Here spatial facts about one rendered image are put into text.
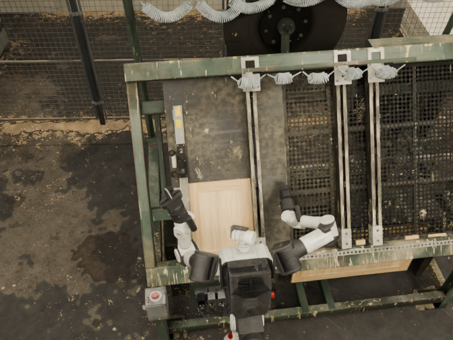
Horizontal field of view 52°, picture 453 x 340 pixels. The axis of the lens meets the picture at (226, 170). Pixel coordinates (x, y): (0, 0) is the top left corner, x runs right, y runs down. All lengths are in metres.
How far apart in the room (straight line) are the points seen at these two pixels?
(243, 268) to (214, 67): 1.12
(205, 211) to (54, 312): 1.65
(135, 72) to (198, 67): 0.35
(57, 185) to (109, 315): 1.54
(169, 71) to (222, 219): 0.93
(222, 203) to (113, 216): 1.75
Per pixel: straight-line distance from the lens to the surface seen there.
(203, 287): 2.95
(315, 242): 2.40
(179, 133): 2.69
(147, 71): 2.64
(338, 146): 2.83
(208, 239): 2.83
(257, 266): 2.25
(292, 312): 3.53
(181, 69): 2.63
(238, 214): 2.81
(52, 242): 4.31
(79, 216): 4.43
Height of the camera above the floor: 3.29
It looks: 45 degrees down
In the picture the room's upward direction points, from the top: straight up
